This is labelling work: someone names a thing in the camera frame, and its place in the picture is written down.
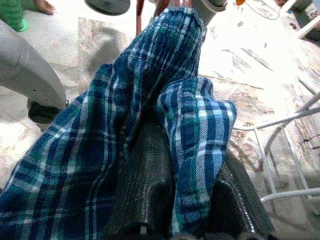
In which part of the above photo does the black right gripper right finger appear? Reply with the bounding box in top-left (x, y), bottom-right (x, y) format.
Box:
top-left (207, 149), bottom-right (276, 240)

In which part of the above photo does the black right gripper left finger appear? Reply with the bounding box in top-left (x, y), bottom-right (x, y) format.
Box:
top-left (112, 123), bottom-right (177, 231)

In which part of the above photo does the blue plaid shirt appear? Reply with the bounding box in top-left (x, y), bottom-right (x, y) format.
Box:
top-left (0, 7), bottom-right (237, 240)

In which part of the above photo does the white plastic folding table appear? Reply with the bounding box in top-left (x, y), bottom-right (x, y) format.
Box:
top-left (232, 91), bottom-right (320, 216)

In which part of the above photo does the person in green trousers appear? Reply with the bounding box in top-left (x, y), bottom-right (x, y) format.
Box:
top-left (0, 0), bottom-right (56, 33)

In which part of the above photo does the black pedestal fan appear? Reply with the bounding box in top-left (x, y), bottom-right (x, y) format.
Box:
top-left (84, 0), bottom-right (131, 16)

